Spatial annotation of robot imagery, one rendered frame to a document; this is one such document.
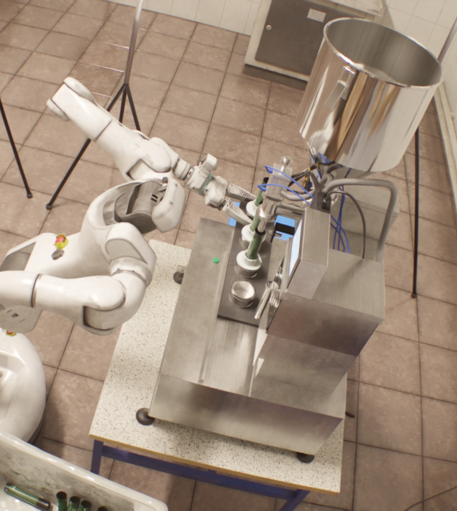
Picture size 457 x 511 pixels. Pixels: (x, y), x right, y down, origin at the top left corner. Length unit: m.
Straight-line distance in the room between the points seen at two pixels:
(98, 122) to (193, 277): 0.51
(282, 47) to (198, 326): 3.13
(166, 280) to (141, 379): 0.40
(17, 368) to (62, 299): 1.06
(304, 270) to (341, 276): 0.17
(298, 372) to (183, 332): 0.31
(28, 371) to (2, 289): 0.98
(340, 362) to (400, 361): 1.69
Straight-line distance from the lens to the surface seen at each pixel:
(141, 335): 2.02
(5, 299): 1.45
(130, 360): 1.97
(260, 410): 1.70
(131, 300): 1.39
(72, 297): 1.38
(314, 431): 1.78
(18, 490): 2.05
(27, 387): 2.36
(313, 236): 1.40
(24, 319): 1.77
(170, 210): 1.43
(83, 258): 1.59
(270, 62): 4.67
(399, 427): 3.08
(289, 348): 1.58
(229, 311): 1.77
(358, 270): 1.54
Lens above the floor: 2.39
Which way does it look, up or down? 46 degrees down
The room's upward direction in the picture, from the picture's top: 18 degrees clockwise
